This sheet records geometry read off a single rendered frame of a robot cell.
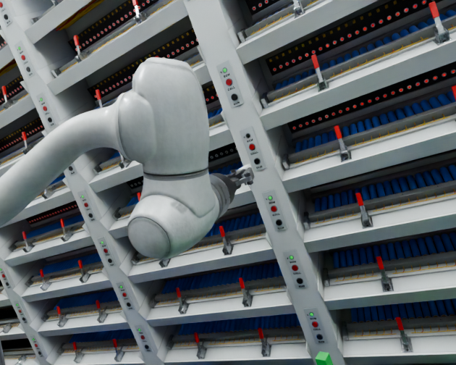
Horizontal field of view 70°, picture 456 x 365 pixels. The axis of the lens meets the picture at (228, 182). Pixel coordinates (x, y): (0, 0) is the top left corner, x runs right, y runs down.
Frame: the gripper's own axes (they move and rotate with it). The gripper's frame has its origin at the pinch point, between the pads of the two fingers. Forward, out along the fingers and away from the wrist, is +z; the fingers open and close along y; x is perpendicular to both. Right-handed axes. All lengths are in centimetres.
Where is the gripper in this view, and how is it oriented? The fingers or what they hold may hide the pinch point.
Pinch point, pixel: (245, 172)
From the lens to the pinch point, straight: 82.4
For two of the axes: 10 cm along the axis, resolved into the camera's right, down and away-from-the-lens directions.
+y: 8.6, -2.6, -4.4
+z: 3.8, -2.5, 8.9
